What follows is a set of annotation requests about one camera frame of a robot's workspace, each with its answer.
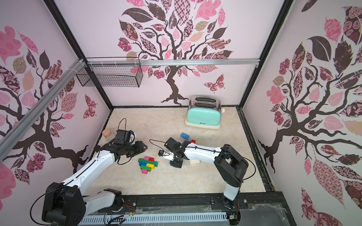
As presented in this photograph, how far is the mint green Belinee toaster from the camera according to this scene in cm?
99

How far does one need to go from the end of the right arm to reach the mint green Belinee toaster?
1.11ft

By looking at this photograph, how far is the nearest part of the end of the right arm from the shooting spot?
2.05 feet
